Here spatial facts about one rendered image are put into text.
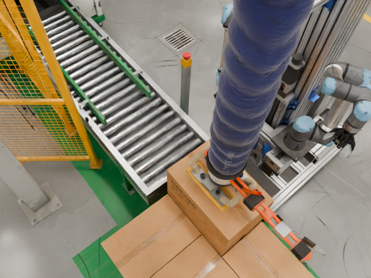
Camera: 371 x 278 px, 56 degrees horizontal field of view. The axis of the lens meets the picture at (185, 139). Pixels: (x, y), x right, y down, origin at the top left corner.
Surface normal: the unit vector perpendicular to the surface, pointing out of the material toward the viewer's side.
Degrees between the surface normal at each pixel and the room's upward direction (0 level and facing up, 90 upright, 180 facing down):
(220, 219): 0
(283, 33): 90
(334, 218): 0
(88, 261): 0
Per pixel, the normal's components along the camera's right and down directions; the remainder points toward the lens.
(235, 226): 0.03, -0.51
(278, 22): 0.03, 0.75
